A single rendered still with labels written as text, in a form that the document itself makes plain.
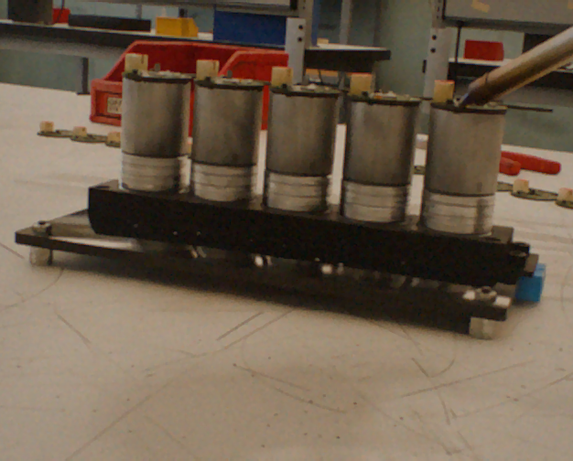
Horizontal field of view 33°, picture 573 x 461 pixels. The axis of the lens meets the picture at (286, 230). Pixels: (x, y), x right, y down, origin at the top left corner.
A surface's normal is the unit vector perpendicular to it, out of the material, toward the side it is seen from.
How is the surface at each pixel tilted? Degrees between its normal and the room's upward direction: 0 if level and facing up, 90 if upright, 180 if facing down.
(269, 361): 0
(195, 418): 0
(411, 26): 90
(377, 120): 90
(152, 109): 90
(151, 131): 90
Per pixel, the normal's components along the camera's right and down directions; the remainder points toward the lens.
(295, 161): -0.11, 0.21
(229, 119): 0.16, 0.22
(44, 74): -0.44, 0.17
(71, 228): 0.07, -0.97
